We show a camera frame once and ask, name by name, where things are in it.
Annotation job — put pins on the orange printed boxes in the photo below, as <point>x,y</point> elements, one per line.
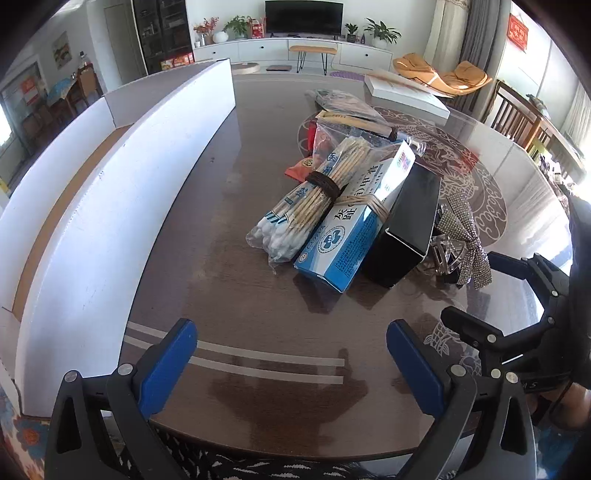
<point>178,60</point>

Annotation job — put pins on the grey curtain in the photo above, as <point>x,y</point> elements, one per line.
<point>480,46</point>

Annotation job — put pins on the red gift box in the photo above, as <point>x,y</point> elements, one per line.
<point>256,28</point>

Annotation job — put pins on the blue white medicine box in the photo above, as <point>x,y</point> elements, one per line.
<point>351,230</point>

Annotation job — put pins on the round white vase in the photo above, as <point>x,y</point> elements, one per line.
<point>220,36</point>

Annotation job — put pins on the white door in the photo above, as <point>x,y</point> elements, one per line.
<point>119,41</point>

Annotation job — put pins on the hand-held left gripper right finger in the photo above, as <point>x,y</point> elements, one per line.
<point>413,369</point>

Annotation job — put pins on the wooden dining chair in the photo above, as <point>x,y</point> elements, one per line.
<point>87,83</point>

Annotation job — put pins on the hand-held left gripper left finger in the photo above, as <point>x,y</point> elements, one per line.
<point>168,364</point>

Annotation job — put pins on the phone case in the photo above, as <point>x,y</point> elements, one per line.
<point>337,99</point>

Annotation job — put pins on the dark flat scale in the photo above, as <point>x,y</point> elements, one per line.
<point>279,68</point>

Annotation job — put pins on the framed wall painting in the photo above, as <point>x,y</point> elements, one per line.
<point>61,50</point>

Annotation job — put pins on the wooden side table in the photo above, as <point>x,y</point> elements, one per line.
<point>558,143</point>

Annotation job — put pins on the glossy curved stick clear cap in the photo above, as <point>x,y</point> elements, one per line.
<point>355,121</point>

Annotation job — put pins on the cotton swab pack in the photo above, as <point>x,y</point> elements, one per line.
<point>300,203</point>

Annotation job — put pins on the black white patterned clothing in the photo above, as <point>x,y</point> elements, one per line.
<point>258,461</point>

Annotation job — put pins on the dark glass display cabinet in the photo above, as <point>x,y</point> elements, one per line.
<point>161,32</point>

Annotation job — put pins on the black box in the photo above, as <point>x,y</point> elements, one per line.
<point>406,221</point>

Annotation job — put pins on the white sheer curtain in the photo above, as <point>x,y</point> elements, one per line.
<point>443,32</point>

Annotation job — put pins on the red snack packet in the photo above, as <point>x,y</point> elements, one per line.
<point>296,170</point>

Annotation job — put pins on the white television cabinet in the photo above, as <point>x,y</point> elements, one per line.
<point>277,48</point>

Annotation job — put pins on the large leafy potted plant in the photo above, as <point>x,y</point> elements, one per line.
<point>382,32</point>

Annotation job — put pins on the purple mat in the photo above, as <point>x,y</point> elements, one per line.
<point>344,74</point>

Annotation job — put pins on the bushy green potted plant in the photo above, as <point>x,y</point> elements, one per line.
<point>238,25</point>

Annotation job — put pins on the red door poster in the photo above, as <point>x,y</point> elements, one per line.
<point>28,87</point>

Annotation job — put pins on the wooden slatted chair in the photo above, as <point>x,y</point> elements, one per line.
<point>512,115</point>

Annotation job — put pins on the oval wooden board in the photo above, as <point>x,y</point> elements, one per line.
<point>242,69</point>

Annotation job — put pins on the floral mesh food cover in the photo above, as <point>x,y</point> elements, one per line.
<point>57,87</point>

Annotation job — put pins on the red wall decoration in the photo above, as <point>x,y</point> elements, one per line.
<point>518,32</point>

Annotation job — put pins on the rhinestone bow hair clip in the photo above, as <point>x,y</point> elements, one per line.
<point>461,226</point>

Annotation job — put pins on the black television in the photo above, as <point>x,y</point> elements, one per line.
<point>304,16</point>

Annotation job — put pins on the flat white box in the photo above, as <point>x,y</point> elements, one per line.
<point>406,92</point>

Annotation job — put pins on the large white cardboard box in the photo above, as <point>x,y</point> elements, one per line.
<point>92,230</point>

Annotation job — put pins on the small potted plant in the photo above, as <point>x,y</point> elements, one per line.
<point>351,31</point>

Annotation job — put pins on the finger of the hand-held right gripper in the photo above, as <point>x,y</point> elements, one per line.
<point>503,265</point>
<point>471,327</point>

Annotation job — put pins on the orange lounge chair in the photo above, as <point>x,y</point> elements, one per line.
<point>438,74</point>

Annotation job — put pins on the red flowers in vase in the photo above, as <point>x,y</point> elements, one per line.
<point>205,27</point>

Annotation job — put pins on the wooden bench metal legs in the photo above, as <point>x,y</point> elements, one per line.
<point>312,48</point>

